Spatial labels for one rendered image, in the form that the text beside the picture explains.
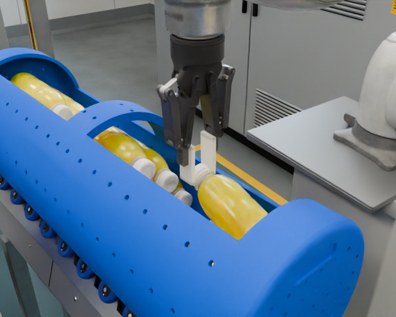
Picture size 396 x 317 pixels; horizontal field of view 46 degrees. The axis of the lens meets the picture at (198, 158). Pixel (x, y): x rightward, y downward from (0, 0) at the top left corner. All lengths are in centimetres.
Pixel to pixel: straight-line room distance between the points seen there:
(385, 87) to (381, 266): 41
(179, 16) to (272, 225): 28
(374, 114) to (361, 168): 13
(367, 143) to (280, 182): 172
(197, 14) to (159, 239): 29
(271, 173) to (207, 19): 233
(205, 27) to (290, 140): 61
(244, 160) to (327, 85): 82
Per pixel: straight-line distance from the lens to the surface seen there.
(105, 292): 85
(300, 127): 122
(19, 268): 162
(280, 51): 265
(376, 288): 122
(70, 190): 74
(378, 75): 108
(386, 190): 105
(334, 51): 240
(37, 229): 106
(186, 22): 61
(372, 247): 116
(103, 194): 68
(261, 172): 290
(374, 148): 114
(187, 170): 72
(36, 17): 181
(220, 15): 61
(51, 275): 104
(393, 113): 108
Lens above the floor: 158
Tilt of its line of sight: 32 degrees down
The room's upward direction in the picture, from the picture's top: straight up
